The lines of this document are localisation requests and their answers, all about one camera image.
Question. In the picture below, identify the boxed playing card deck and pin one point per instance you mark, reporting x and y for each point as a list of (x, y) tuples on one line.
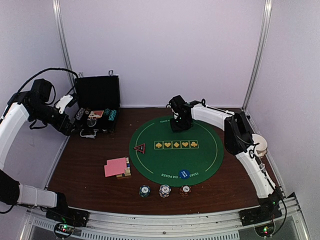
[(96, 114)]

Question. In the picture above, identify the red triangle marker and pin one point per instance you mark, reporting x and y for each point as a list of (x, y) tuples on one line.
[(140, 148)]

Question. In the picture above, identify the clear acrylic dealer button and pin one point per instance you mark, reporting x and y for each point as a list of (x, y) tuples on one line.
[(91, 122)]

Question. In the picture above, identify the open card deck box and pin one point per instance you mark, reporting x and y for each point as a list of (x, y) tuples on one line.
[(127, 171)]

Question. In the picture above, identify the teal blue chip stack in case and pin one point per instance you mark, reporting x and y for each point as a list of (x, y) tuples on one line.
[(112, 115)]

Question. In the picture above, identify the blue green 50 chip stack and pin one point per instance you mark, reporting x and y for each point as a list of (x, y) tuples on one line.
[(144, 191)]

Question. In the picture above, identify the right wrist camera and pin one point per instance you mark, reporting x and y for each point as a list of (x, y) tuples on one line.
[(177, 103)]

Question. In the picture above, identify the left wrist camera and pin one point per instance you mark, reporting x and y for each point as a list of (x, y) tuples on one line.
[(66, 101)]

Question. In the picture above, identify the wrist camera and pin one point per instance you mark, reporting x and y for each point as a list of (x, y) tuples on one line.
[(66, 101), (177, 103)]

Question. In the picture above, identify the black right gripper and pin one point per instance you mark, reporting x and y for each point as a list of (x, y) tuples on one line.
[(176, 128)]

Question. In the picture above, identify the brown chip stack in case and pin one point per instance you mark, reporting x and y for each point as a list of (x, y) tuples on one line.
[(87, 111)]

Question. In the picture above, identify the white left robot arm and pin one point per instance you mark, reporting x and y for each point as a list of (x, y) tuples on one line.
[(32, 106)]

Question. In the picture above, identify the dark blue green chip stack in case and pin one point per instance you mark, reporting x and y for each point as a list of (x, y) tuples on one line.
[(106, 112)]

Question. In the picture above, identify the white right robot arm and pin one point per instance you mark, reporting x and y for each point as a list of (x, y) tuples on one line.
[(238, 141)]

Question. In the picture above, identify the pink playing cards pile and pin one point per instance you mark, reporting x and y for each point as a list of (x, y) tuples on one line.
[(115, 167)]

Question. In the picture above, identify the green round poker mat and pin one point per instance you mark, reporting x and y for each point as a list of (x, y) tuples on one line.
[(198, 149)]

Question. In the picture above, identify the black poker chip case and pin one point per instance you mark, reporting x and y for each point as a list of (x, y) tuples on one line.
[(98, 93)]

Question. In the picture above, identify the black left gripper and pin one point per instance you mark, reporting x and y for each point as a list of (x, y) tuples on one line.
[(59, 126)]

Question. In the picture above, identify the blue small blind button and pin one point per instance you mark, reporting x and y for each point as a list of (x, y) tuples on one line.
[(184, 174)]

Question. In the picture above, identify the brown chip stack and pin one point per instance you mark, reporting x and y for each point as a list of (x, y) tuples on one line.
[(87, 111), (185, 190)]

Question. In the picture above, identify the aluminium front rail base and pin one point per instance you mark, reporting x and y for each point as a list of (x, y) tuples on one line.
[(223, 225)]

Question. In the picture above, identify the blue beige chip stack in case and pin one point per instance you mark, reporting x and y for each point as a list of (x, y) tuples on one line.
[(79, 114)]

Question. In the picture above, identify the blue beige 10 chip stack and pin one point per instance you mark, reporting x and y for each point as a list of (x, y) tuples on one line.
[(164, 191)]

